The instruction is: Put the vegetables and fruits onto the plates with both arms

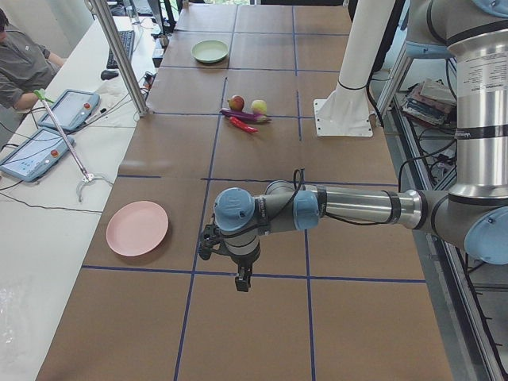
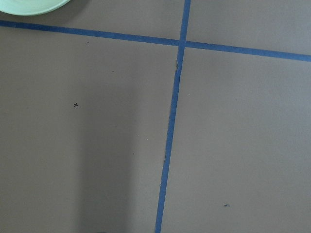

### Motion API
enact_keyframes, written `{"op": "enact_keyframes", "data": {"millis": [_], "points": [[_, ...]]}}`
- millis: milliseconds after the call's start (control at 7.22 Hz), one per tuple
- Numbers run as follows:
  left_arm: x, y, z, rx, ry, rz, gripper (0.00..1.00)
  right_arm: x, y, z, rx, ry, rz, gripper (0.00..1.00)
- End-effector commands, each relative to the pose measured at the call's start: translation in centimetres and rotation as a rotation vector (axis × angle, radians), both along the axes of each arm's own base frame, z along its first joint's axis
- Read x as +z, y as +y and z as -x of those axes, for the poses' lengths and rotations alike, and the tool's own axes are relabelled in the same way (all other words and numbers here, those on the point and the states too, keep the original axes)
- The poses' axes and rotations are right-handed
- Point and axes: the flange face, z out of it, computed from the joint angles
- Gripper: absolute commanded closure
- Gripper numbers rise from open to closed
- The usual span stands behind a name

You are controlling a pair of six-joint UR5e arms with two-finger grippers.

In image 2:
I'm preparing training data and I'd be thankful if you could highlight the light green plate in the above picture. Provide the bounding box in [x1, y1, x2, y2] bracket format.
[0, 0, 69, 16]

